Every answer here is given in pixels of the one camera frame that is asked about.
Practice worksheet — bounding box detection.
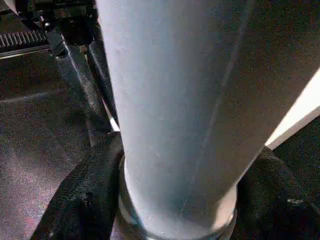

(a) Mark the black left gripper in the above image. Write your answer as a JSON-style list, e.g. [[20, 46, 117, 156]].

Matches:
[[0, 0, 120, 148]]

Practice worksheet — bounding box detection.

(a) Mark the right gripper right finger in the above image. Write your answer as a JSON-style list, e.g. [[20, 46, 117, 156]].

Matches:
[[231, 146, 320, 240]]

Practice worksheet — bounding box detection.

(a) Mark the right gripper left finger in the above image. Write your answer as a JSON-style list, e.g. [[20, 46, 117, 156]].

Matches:
[[30, 131, 125, 240]]

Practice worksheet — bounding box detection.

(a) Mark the white plastic table top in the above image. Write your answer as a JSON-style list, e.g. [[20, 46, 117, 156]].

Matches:
[[100, 67, 320, 151]]

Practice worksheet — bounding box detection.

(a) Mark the white plastic table leg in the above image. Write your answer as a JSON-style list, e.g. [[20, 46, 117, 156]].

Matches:
[[95, 0, 320, 240]]

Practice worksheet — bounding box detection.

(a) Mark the black mat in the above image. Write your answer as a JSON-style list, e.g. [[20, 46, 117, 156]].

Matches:
[[0, 10, 320, 240]]

